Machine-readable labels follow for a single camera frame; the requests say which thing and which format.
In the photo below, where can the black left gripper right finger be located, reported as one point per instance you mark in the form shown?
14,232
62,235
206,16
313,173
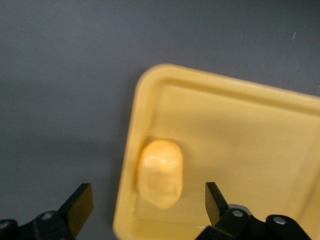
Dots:
220,210

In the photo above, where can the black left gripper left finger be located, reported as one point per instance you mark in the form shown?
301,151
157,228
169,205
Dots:
75,210

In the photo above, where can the yellow potato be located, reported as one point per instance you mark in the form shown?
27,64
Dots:
161,175

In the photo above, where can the yellow plastic tray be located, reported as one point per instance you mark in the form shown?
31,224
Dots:
237,155

